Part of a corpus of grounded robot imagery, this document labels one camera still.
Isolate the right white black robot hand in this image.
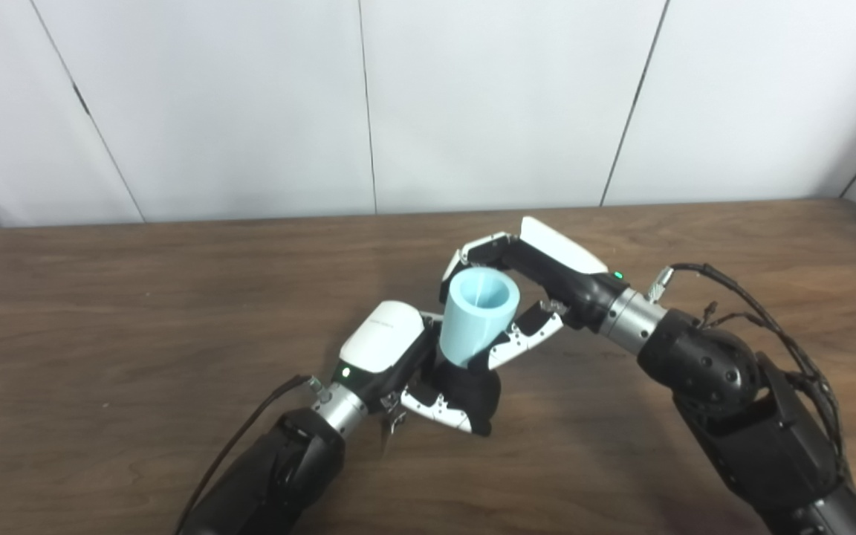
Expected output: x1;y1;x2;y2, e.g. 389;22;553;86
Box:
439;216;626;370

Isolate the black funnel-shaped nozzle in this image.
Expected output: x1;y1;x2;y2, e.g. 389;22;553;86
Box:
428;357;503;437

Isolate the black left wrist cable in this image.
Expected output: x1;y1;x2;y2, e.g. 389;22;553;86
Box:
175;374;332;533

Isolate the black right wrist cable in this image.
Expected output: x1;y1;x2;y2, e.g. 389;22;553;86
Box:
647;262;856;528

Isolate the light-blue hose piece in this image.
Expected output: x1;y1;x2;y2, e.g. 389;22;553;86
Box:
439;267;521;368

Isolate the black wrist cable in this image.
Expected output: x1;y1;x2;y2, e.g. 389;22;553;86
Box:
175;374;332;533
647;262;856;528

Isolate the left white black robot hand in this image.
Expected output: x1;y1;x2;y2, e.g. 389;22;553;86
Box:
331;300;492;437

